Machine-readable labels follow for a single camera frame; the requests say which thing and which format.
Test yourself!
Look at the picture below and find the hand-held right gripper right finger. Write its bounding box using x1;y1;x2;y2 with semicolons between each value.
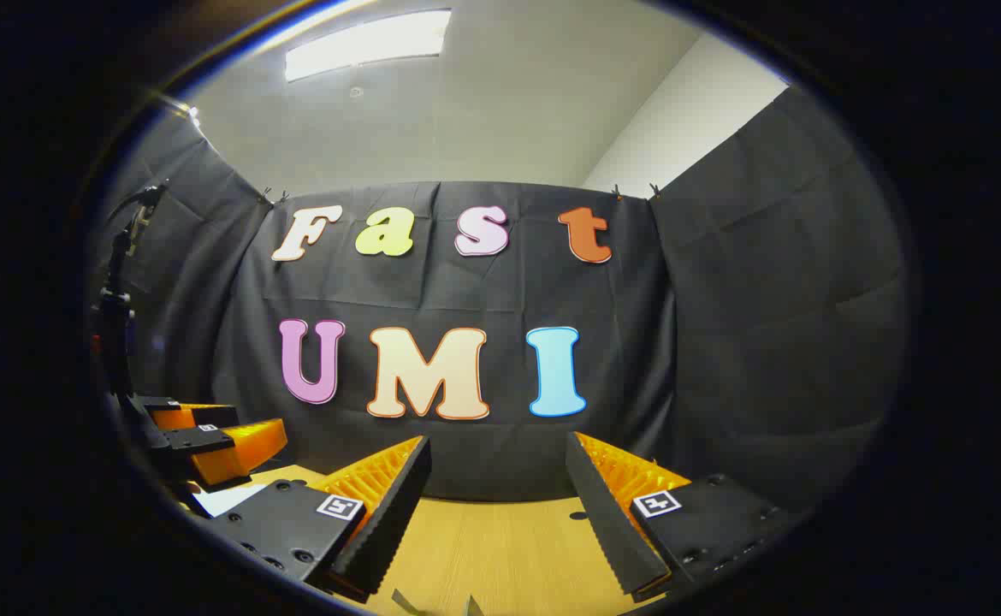
565;430;809;600

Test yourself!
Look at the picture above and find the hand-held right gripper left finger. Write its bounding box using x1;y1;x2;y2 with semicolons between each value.
210;435;433;604

